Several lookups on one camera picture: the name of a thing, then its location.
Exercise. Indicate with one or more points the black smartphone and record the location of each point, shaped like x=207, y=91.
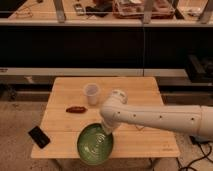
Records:
x=39, y=137

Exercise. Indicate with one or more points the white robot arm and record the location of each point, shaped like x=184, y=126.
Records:
x=193, y=120

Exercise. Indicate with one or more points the brown sausage-shaped food item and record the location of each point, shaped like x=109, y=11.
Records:
x=76, y=109

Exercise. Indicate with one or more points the green ceramic bowl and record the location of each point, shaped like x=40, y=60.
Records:
x=94, y=146

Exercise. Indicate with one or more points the wooden table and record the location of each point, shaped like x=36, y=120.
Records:
x=135, y=148

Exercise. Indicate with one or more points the plastic tray with items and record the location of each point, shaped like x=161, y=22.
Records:
x=136, y=8

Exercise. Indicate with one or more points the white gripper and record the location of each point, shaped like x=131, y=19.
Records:
x=108, y=129

